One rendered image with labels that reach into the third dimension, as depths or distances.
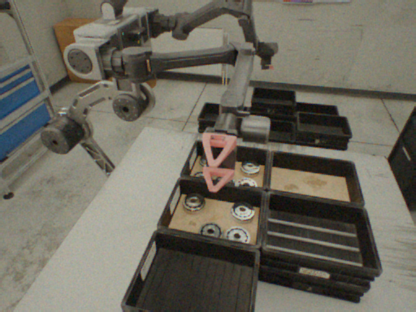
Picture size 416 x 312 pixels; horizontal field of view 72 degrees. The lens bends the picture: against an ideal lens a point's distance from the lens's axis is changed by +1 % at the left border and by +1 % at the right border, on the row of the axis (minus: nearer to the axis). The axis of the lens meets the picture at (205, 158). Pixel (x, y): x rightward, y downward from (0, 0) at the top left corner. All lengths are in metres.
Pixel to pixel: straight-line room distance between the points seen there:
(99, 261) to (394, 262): 1.26
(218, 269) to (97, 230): 0.64
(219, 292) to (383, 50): 3.76
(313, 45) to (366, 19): 0.61
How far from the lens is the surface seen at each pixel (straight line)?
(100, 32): 1.17
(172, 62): 1.04
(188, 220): 1.27
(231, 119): 0.66
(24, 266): 2.45
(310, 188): 1.49
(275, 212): 1.33
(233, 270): 1.14
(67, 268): 1.42
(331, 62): 4.27
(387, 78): 4.52
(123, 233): 1.44
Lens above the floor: 1.82
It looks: 39 degrees down
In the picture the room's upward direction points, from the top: straight up
